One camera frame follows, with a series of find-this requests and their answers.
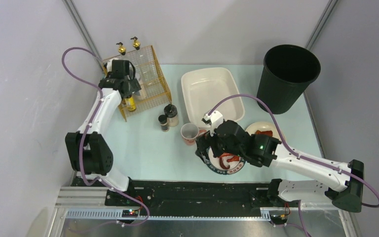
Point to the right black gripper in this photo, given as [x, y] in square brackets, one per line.
[207, 143]

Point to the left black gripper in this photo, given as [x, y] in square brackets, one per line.
[134, 86]

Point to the blue rimmed plate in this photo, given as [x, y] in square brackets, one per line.
[213, 165]

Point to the dark sauce glass bottle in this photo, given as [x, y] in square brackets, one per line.
[122, 53]

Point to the pink ceramic mug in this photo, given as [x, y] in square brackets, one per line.
[190, 132]

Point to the yellow label sauce bottle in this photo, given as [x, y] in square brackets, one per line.
[130, 103]

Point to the clear glass oil bottle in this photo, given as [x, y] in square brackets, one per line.
[142, 57]

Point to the black lid spice jar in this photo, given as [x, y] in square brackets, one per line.
[171, 113]

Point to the small black cap jar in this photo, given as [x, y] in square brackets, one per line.
[163, 121]

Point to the white rectangular basin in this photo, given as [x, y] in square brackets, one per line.
[203, 89]

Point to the black trash bin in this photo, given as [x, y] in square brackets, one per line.
[288, 71]

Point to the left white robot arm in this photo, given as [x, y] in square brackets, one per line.
[87, 149]

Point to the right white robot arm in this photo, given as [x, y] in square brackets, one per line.
[339, 182]

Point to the dark red sausage piece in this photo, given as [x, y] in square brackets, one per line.
[226, 160]

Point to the cream round plate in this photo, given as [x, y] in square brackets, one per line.
[263, 126]

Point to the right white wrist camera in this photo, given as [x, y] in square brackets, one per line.
[214, 119]

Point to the yellow wire basket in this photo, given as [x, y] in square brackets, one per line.
[154, 88]

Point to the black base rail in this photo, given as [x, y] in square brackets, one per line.
[201, 199]

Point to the aluminium frame post left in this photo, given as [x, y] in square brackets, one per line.
[81, 26]

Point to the aluminium frame post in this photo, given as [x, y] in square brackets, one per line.
[81, 26]
[330, 7]

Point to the aluminium frame post right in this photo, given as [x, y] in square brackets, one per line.
[330, 7]

